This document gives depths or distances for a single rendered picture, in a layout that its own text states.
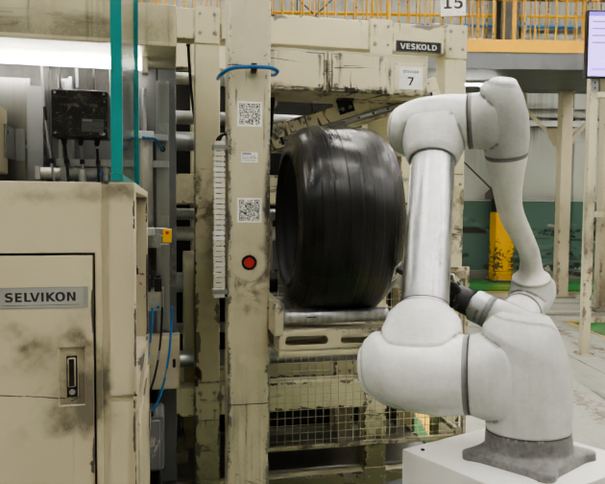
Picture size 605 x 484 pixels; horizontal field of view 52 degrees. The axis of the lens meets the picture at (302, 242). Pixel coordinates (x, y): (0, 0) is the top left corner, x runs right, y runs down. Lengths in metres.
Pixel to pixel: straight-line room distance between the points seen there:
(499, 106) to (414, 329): 0.57
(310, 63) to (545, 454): 1.52
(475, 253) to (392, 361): 10.54
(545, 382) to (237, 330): 1.03
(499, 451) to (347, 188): 0.85
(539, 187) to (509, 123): 10.65
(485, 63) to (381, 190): 6.26
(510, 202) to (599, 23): 4.45
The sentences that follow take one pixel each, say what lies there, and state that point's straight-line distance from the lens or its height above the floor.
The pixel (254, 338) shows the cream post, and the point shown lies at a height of 0.83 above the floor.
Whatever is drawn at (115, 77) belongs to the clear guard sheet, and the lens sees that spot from 1.12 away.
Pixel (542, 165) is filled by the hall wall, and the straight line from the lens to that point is 12.20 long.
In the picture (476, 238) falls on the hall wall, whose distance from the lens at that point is 11.72.
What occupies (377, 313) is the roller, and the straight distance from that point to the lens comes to 1.95.
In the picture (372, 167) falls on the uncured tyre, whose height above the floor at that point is 1.35.
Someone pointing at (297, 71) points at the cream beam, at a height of 1.70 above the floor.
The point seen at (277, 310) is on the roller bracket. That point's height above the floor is 0.93.
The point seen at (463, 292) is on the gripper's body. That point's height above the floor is 1.00.
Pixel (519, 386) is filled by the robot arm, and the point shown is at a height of 0.92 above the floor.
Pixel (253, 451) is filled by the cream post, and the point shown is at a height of 0.47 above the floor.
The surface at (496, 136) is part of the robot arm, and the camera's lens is 1.52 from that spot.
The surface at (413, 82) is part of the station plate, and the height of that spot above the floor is 1.69.
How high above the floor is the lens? 1.22
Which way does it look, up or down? 3 degrees down
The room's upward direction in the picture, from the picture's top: straight up
